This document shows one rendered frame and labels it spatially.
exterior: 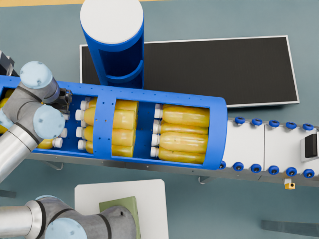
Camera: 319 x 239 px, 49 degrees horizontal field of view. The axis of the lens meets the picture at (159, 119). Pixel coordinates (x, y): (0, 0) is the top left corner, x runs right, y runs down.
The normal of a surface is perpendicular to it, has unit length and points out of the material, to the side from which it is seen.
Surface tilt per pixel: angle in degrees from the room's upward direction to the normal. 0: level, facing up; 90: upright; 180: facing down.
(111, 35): 0
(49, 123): 51
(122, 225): 29
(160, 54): 0
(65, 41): 0
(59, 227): 38
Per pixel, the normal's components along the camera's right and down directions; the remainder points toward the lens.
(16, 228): 0.70, 0.25
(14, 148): 0.49, -0.11
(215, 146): -0.01, 0.32
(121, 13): 0.04, -0.25
